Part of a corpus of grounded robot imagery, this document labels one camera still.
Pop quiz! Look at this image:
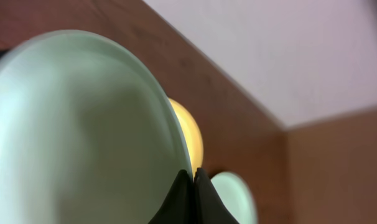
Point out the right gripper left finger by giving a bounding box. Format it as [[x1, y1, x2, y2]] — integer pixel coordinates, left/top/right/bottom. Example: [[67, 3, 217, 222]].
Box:
[[149, 170, 195, 224]]

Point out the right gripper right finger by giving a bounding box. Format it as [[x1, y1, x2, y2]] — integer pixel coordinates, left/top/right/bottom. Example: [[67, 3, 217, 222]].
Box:
[[194, 168, 238, 224]]

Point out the light blue plate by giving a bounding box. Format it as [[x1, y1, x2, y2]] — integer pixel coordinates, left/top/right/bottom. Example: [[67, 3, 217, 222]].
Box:
[[211, 172, 259, 224], [0, 30, 191, 223]]

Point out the yellow plate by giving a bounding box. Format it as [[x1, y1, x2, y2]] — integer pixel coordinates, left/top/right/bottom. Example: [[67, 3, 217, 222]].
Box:
[[169, 98, 204, 176]]

